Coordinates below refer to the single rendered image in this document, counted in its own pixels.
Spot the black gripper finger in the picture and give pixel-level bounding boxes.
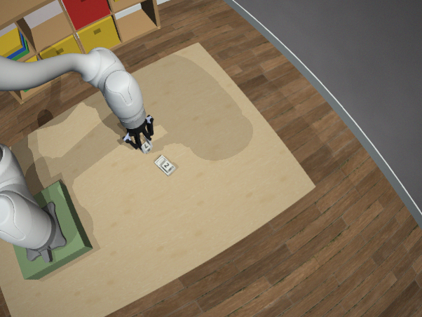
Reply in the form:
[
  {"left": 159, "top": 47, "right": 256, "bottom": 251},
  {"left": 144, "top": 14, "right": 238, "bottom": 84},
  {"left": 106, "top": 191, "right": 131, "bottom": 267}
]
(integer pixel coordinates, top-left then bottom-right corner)
[
  {"left": 122, "top": 132, "right": 146, "bottom": 154},
  {"left": 142, "top": 115, "right": 154, "bottom": 148}
]

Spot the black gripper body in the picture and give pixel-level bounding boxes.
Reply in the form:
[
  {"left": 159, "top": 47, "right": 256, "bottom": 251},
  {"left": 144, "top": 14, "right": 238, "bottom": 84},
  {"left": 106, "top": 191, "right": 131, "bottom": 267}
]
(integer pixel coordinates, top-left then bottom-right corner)
[{"left": 126, "top": 119, "right": 147, "bottom": 136}]

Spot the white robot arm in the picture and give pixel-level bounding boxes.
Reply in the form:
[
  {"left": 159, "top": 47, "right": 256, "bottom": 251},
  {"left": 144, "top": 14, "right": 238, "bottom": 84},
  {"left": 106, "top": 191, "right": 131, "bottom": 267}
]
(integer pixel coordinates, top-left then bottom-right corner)
[{"left": 0, "top": 47, "right": 146, "bottom": 263}]

